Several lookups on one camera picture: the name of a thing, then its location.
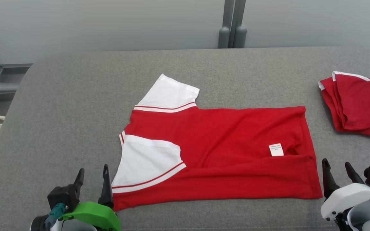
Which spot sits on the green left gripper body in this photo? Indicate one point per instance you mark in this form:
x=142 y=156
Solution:
x=92 y=213

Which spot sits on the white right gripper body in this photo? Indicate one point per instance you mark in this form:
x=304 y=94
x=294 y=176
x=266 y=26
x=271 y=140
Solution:
x=348 y=199

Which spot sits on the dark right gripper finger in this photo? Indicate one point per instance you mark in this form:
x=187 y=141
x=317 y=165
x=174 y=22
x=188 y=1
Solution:
x=329 y=183
x=355 y=176

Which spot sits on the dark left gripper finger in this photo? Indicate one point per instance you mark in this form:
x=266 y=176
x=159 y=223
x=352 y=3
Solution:
x=79 y=181
x=107 y=192

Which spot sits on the red shorts white stripe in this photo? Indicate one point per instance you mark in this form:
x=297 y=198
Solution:
x=358 y=106

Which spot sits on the red jersey white sleeves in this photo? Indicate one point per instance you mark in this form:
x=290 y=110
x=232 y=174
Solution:
x=230 y=141

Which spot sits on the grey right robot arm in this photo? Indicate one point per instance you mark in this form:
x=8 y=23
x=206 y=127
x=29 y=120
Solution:
x=368 y=218

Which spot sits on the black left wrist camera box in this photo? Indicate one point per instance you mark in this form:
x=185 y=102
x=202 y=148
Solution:
x=63 y=195

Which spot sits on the grey double metal post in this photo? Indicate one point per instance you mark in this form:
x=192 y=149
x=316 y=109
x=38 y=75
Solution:
x=232 y=25

